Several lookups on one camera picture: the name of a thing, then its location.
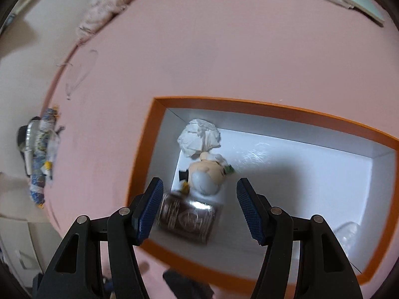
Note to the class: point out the pink bed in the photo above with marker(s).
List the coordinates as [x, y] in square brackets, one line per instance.
[218, 53]

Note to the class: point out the black and silver object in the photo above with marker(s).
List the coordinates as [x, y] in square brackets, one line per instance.
[25, 137]

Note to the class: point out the brown foil packet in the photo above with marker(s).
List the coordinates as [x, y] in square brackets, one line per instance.
[187, 218]

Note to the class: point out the white drawer unit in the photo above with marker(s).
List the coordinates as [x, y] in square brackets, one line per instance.
[18, 249]

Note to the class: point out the pink quilt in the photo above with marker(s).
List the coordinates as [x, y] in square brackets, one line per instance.
[103, 9]

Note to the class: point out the blue patterned bundle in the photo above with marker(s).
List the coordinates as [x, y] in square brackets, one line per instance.
[40, 162]

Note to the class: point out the crumpled white tissue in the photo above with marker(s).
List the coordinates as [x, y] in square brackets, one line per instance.
[196, 137]

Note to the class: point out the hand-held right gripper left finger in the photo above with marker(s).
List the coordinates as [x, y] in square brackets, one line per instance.
[149, 211]

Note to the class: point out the dark cloth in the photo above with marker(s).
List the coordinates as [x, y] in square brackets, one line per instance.
[187, 283]

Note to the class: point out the orange cardboard box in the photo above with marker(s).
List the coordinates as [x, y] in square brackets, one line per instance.
[140, 162]

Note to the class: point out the clear bubble wrap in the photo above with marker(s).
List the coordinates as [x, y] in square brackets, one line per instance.
[349, 236]

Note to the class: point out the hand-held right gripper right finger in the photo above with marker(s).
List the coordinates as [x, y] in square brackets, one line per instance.
[249, 211]

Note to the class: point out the small cartoon figurine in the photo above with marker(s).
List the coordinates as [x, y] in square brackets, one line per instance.
[202, 177]

